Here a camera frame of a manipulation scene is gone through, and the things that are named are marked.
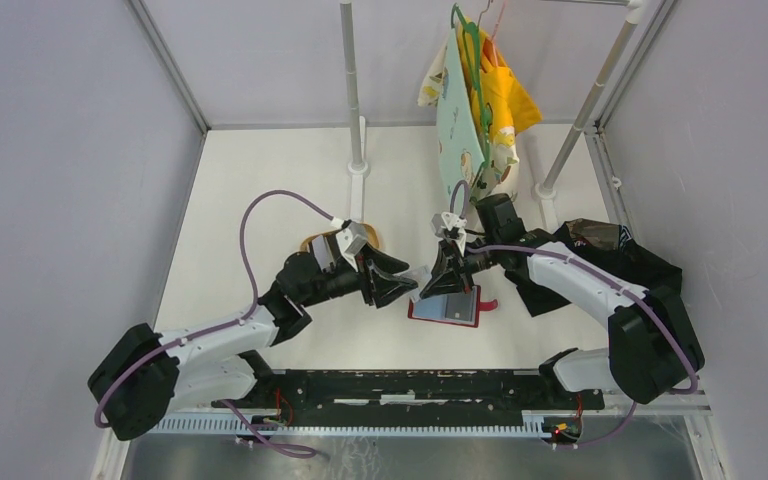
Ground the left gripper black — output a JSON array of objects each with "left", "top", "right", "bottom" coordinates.
[{"left": 300, "top": 242, "right": 418, "bottom": 309}]

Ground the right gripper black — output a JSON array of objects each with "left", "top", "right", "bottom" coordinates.
[{"left": 419, "top": 233, "right": 500, "bottom": 299}]

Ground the silver grey credit card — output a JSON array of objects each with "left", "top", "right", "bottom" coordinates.
[{"left": 403, "top": 265, "right": 431, "bottom": 286}]

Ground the black VIP credit card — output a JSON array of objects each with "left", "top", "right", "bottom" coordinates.
[{"left": 443, "top": 290, "right": 477, "bottom": 325}]

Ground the yellow oval card tray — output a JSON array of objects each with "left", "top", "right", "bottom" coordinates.
[{"left": 299, "top": 222, "right": 380, "bottom": 269}]

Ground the red card holder wallet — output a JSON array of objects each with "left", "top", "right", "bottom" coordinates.
[{"left": 407, "top": 286, "right": 499, "bottom": 328}]

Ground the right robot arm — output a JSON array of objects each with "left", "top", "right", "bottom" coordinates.
[{"left": 420, "top": 194, "right": 705, "bottom": 408}]

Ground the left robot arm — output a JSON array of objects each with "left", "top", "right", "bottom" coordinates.
[{"left": 87, "top": 246, "right": 418, "bottom": 441}]

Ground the stack of credit cards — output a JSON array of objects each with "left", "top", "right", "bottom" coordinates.
[{"left": 307, "top": 231, "right": 343, "bottom": 272}]

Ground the mint green cartoon cloth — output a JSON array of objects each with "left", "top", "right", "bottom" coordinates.
[{"left": 436, "top": 29, "right": 485, "bottom": 201}]

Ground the black clothes pile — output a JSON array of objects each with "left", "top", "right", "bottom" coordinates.
[{"left": 505, "top": 218, "right": 683, "bottom": 317}]

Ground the yellow garment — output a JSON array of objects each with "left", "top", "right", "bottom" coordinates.
[{"left": 456, "top": 26, "right": 543, "bottom": 142}]

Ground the green clothes hanger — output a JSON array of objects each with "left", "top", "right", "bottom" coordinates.
[{"left": 450, "top": 3, "right": 492, "bottom": 168}]

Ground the pink clothes hanger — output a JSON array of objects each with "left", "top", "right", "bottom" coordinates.
[{"left": 479, "top": 0, "right": 509, "bottom": 67}]

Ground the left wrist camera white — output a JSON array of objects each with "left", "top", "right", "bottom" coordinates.
[{"left": 334, "top": 220, "right": 378, "bottom": 272}]

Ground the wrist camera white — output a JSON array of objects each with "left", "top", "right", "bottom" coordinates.
[
  {"left": 431, "top": 212, "right": 467, "bottom": 253},
  {"left": 334, "top": 220, "right": 378, "bottom": 272}
]

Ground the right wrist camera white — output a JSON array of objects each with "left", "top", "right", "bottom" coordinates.
[{"left": 431, "top": 212, "right": 467, "bottom": 253}]

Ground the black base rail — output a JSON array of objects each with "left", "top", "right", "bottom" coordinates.
[{"left": 233, "top": 369, "right": 605, "bottom": 428}]

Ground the white slotted cable duct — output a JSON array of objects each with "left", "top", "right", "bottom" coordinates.
[{"left": 149, "top": 410, "right": 562, "bottom": 440}]

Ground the white clothes rack frame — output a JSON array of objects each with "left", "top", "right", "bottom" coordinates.
[{"left": 340, "top": 1, "right": 648, "bottom": 230}]

